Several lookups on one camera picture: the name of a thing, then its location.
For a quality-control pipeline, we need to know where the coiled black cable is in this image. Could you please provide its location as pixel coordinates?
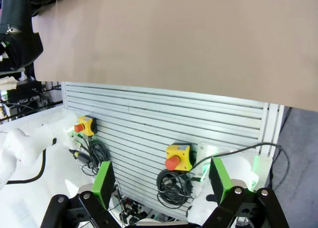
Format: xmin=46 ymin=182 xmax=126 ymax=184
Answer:
xmin=156 ymin=168 xmax=195 ymax=211

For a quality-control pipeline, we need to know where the dark fabric bundle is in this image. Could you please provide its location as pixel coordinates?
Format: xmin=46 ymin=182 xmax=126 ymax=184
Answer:
xmin=0 ymin=0 xmax=44 ymax=74

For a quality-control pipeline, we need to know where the yellow emergency stop button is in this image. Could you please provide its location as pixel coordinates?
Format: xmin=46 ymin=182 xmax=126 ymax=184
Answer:
xmin=74 ymin=115 xmax=97 ymax=137
xmin=165 ymin=143 xmax=193 ymax=171

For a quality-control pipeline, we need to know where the black cable bundle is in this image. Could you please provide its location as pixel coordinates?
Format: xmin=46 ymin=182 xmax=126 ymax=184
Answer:
xmin=80 ymin=136 xmax=110 ymax=176

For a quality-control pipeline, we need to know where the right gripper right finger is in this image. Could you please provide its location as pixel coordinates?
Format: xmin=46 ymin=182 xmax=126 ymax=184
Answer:
xmin=208 ymin=157 xmax=291 ymax=228

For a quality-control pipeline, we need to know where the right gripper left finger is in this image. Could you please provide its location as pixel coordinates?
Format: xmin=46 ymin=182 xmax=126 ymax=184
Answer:
xmin=40 ymin=160 xmax=123 ymax=228

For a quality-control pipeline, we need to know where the black wire shelf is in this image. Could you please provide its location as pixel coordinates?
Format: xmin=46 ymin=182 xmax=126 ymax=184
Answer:
xmin=0 ymin=80 xmax=63 ymax=123

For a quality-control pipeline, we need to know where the slotted aluminium base plate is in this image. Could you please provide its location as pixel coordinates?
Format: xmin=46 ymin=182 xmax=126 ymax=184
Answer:
xmin=61 ymin=81 xmax=285 ymax=221

